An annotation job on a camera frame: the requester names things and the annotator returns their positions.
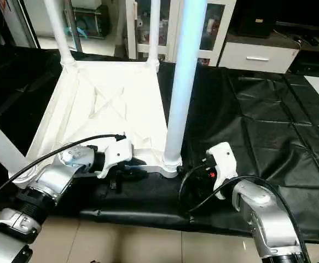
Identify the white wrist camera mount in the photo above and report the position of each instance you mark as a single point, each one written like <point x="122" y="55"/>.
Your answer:
<point x="115" y="154"/>
<point x="222" y="164"/>

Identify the white plastic table top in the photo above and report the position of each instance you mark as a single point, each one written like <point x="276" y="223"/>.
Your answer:
<point x="110" y="109"/>

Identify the teal floor stand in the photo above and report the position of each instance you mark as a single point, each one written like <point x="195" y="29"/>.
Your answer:
<point x="81" y="30"/>

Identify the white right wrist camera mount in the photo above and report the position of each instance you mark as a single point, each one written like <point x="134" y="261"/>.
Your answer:
<point x="222" y="164"/>

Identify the white glass door cabinet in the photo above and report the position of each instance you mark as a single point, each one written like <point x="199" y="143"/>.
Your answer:
<point x="143" y="27"/>

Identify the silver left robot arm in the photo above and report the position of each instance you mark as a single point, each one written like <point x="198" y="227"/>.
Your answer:
<point x="44" y="186"/>

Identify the black plastic mat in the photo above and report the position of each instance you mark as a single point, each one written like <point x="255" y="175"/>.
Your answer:
<point x="257" y="126"/>

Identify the black box device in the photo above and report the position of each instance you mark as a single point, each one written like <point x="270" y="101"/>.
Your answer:
<point x="252" y="19"/>

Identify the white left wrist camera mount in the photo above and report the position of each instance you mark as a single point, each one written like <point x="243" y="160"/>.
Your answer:
<point x="115" y="154"/>

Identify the white drawer unit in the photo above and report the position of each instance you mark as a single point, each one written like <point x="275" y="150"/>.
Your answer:
<point x="257" y="57"/>

